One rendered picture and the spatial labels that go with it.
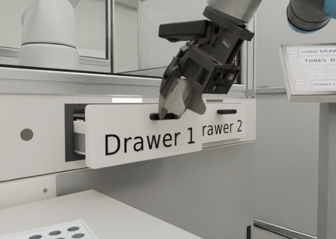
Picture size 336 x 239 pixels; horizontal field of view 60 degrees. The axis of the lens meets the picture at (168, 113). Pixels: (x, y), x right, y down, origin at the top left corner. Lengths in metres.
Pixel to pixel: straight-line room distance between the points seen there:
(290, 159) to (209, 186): 1.39
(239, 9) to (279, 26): 1.85
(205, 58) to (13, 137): 0.35
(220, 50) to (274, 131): 1.82
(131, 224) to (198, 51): 0.28
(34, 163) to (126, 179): 0.21
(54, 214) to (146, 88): 0.35
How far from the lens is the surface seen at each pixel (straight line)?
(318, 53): 1.45
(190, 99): 0.55
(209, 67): 0.45
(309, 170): 2.20
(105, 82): 0.63
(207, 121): 0.83
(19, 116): 0.56
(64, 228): 0.36
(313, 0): 0.45
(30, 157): 0.58
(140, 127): 0.56
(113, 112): 0.53
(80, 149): 0.58
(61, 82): 0.59
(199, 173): 0.85
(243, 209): 1.08
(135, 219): 0.46
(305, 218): 2.30
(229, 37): 0.45
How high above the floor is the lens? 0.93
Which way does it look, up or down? 2 degrees down
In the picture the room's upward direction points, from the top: straight up
